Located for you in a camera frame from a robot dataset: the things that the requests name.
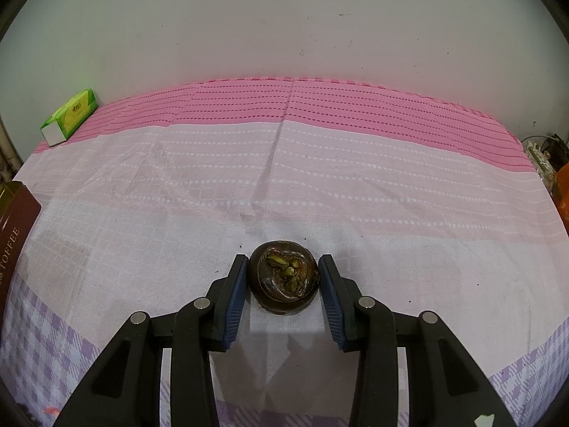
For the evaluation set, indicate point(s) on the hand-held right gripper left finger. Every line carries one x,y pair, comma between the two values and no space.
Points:
234,302

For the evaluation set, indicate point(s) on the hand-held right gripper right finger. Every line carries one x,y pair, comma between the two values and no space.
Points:
333,307

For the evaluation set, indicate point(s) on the small dark water chestnut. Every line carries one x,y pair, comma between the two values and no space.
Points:
284,293

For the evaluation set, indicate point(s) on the maroon and gold tin box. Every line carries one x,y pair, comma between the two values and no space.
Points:
17,231

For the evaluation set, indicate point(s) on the pink and purple checked cloth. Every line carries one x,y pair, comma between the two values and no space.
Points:
378,178

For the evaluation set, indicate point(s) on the green tissue packet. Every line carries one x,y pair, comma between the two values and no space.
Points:
73,113

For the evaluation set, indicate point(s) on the orange plastic bag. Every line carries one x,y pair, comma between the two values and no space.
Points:
564,207

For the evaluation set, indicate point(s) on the beige ridged frame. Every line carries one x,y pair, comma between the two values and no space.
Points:
6,151

